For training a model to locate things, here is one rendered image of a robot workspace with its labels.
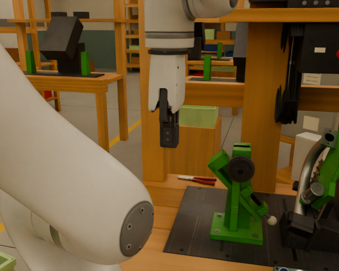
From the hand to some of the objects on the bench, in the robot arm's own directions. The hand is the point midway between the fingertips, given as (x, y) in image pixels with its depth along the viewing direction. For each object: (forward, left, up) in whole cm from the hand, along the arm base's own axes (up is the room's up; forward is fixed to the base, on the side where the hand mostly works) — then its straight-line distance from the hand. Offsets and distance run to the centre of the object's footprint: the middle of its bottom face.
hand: (169, 135), depth 65 cm
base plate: (+44, -44, -43) cm, 76 cm away
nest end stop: (+31, -27, -39) cm, 57 cm away
